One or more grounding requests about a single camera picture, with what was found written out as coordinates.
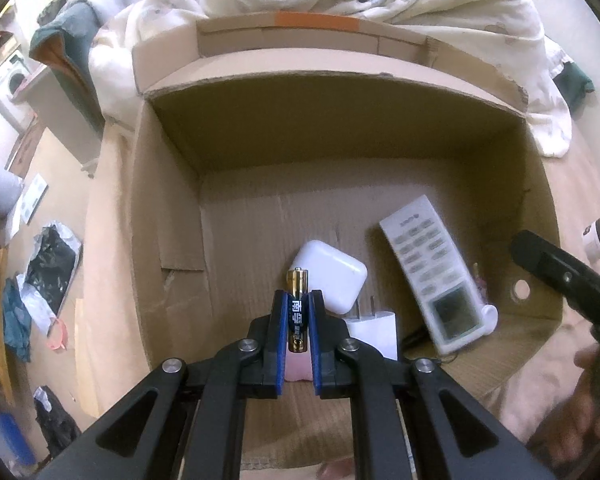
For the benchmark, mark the black gold battery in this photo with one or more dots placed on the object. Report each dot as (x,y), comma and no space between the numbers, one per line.
(298,310)

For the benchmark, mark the white jar brown lid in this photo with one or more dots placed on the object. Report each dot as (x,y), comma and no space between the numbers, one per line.
(596,240)

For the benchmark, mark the teal patterned cloth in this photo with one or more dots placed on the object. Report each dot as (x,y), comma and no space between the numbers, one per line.
(15,320)

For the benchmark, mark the white printed booklet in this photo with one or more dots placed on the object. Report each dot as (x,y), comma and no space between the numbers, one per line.
(30,202)

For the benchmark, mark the person's right hand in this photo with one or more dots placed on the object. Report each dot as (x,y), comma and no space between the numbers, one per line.
(580,410)

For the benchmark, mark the white crumpled duvet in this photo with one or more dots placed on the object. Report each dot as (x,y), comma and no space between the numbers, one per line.
(455,10)

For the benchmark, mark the white pill bottle orange label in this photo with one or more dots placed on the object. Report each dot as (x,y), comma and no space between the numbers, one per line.
(490,317)

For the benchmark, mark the pale wooden board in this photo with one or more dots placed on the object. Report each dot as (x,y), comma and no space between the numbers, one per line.
(80,327)

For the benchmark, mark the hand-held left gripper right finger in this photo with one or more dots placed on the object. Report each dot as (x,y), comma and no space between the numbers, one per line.
(316,340)

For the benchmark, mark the white earbuds case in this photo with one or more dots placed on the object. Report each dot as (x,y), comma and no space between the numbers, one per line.
(330,270)

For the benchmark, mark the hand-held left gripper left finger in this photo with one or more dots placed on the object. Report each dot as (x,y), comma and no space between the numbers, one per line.
(278,340)

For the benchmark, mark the dark teal cloth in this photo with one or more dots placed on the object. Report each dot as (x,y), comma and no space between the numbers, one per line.
(575,85)

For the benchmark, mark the brown cardboard box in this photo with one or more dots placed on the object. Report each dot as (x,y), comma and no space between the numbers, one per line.
(260,230)

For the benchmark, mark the pale bedside cabinet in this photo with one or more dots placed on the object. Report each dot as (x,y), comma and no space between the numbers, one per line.
(55,110)

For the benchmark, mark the pink soft object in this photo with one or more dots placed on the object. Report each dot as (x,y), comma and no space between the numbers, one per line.
(297,367)

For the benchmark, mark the white washing machine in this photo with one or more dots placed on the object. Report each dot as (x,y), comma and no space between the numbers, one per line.
(5,80)

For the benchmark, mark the white wall charger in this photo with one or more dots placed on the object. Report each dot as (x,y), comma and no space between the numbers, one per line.
(375,335)

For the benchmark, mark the black plastic bag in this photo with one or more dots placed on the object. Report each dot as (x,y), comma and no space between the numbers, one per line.
(52,270)

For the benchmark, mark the white remote control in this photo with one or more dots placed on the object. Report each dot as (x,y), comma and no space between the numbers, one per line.
(430,260)

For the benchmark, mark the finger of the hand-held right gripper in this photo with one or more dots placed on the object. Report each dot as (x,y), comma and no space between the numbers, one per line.
(565,275)

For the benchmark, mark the teal orange pillow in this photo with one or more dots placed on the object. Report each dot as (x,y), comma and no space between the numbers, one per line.
(65,45)

